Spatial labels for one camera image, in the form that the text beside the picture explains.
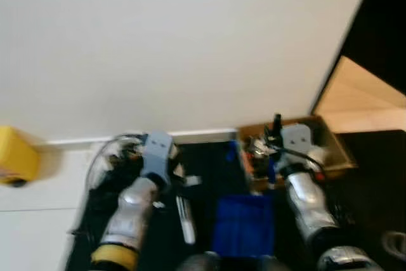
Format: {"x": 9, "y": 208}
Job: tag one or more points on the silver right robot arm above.
{"x": 307, "y": 204}

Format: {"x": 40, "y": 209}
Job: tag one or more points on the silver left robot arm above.
{"x": 130, "y": 211}

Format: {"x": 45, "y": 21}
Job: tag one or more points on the black floor mat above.
{"x": 209, "y": 169}

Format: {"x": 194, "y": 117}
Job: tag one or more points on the small grey paper piece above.
{"x": 193, "y": 181}

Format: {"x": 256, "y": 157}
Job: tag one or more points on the white paper scrap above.
{"x": 159, "y": 205}

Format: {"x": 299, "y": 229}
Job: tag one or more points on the white baseboard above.
{"x": 196, "y": 136}

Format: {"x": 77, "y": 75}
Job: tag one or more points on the brown cardboard box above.
{"x": 339, "y": 157}

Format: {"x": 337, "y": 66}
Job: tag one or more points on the grey left robot foot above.
{"x": 200, "y": 263}

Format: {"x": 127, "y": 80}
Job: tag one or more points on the grey robot foot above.
{"x": 266, "y": 264}
{"x": 200, "y": 263}

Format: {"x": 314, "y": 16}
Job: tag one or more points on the grey right robot foot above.
{"x": 266, "y": 264}

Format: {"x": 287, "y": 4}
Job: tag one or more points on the yellow plastic container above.
{"x": 16, "y": 153}

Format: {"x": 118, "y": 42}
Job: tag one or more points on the grey shoe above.
{"x": 394, "y": 245}

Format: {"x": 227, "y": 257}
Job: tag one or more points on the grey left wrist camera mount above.
{"x": 157, "y": 150}

